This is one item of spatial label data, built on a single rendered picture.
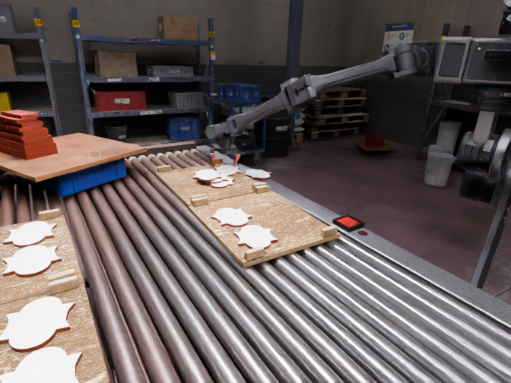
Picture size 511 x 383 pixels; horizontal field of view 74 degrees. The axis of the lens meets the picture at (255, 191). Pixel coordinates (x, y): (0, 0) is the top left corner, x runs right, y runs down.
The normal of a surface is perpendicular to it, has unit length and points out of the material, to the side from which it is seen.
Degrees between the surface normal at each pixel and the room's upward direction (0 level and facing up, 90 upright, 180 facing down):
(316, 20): 90
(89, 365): 0
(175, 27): 88
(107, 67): 85
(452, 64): 90
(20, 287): 0
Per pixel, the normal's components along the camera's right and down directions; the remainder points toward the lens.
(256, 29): 0.48, 0.34
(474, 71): -0.66, 0.26
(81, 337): 0.03, -0.93
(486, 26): -0.87, 0.16
